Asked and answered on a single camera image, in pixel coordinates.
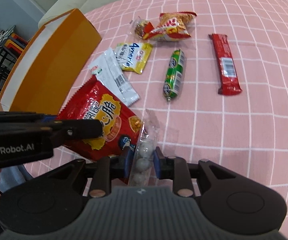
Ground clear bag white balls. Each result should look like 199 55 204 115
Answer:
128 109 160 187

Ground red chips bag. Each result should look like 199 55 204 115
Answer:
56 76 142 161

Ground green sausage stick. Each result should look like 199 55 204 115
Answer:
163 49 185 102

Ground white snack packet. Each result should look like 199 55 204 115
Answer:
88 48 140 107

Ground red chocolate bar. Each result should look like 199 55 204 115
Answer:
209 34 242 96

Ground yellow instant drink sachet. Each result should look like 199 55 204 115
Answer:
114 42 153 74

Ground small clear nut snack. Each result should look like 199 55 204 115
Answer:
130 17 154 40

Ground orange fries snack bag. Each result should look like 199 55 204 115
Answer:
142 11 197 42

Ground orange cardboard box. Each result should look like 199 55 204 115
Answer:
0 9 101 115

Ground stacked colourful stools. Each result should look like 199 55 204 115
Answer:
4 33 28 57

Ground pink checkered tablecloth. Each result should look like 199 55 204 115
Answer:
23 0 288 240

